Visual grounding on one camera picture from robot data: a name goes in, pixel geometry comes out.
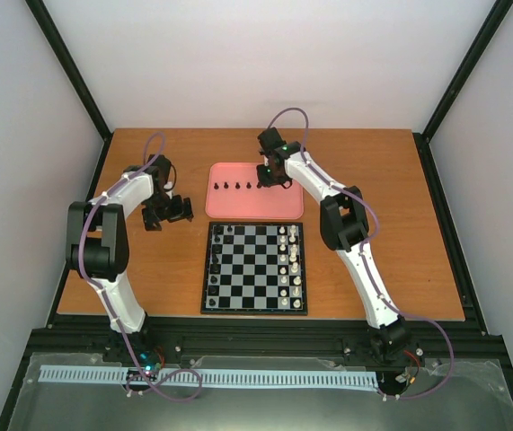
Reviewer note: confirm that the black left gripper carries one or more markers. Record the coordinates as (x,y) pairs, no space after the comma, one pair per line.
(179,214)

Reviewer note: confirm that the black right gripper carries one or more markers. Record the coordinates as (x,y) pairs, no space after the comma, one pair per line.
(264,181)

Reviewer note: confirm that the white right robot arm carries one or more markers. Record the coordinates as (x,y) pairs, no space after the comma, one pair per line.
(344,228)

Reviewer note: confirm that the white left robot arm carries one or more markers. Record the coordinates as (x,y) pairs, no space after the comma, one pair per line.
(97,238)

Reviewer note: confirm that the white chess pieces row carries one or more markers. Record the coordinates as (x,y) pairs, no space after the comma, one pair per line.
(290,266)

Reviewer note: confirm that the pink plastic tray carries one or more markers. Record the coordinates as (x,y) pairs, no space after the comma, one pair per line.
(260,203)

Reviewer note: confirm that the black and white chessboard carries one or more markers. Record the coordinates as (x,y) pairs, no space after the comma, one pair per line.
(248,277)

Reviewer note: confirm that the black aluminium frame rail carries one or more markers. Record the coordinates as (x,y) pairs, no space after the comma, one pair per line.
(180,339)

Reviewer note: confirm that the light blue slotted cable duct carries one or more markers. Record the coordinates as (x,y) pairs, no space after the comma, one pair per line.
(212,378)

